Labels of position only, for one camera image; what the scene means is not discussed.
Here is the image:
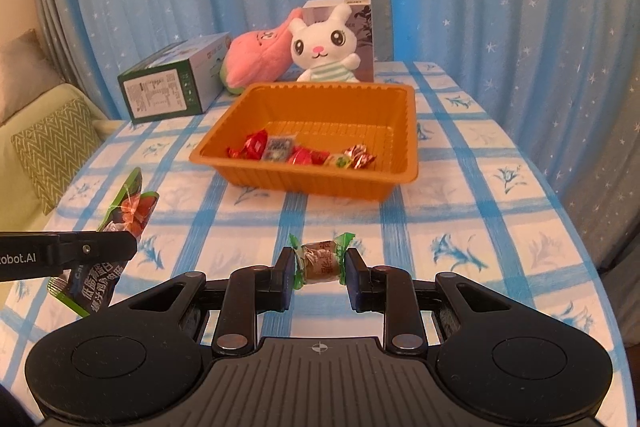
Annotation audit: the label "orange plastic tray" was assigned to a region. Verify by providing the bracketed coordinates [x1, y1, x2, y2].
[189, 82, 420, 204]

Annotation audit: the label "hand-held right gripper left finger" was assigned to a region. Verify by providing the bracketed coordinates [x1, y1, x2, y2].
[100, 247, 297, 356]

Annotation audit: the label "grey green small packet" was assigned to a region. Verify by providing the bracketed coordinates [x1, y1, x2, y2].
[263, 135, 297, 162]

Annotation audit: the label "green white carton box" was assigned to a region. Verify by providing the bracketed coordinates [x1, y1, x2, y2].
[117, 32, 233, 124]

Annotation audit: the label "beige cushion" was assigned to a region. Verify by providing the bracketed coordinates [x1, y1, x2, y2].
[0, 29, 66, 126]

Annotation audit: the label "red white candy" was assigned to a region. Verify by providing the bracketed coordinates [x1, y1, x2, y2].
[342, 143, 378, 170]

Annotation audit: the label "blue checked floral tablecloth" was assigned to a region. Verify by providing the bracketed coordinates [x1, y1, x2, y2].
[0, 61, 628, 427]

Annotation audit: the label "dark snack packet green edges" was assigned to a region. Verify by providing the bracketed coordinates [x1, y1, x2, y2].
[47, 167, 161, 319]

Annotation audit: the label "white rabbit plush toy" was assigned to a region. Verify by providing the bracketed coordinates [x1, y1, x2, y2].
[289, 4, 364, 83]

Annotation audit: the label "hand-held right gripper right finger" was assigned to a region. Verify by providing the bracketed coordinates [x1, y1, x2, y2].
[344, 248, 548, 356]

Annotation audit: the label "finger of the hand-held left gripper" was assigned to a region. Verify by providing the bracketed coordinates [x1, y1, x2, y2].
[50, 231, 139, 267]

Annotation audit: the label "green zigzag cushion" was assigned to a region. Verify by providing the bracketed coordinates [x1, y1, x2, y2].
[11, 98, 104, 216]

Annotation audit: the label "pink plush toy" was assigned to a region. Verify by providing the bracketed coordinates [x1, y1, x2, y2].
[220, 7, 306, 96]

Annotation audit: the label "brown candy green wrapper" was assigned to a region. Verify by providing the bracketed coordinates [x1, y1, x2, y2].
[289, 232, 357, 291]

